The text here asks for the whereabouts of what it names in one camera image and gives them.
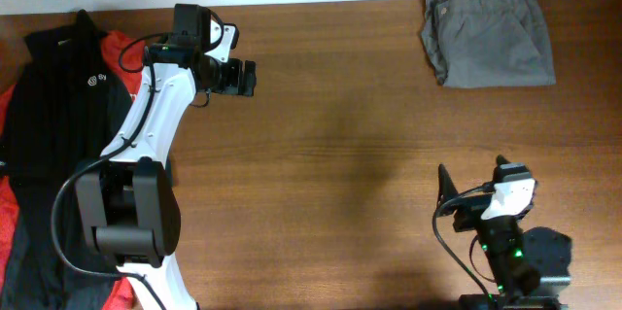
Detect black polo shirt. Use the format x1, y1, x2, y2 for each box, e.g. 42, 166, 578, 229
1, 11, 145, 309

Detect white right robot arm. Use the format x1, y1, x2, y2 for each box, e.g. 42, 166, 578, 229
432, 155, 539, 308

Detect red garment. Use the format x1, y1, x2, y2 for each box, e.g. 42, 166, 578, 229
1, 30, 140, 309

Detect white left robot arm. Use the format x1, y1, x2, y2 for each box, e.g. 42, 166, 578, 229
74, 44, 257, 309

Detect grey shorts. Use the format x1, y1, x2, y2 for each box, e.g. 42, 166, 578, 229
420, 0, 556, 88

